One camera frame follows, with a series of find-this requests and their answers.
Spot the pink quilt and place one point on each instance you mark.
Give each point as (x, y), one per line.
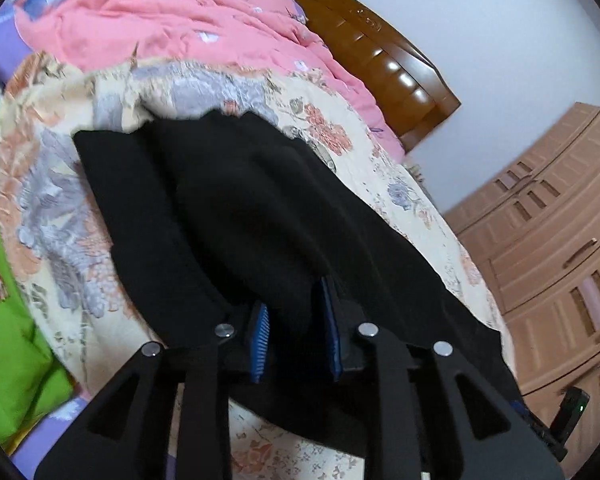
(180, 25)

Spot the cream floral blanket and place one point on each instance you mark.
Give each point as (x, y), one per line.
(55, 220)

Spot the green printed cloth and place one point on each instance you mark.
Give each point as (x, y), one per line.
(10, 340)

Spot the light wooden wardrobe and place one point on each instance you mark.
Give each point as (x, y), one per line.
(555, 260)

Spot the wooden headboard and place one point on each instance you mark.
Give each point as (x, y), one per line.
(380, 60)

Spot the black pants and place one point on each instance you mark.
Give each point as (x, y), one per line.
(255, 210)

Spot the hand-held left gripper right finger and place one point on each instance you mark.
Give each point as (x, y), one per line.
(330, 330)

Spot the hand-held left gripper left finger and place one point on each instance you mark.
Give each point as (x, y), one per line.
(258, 342)

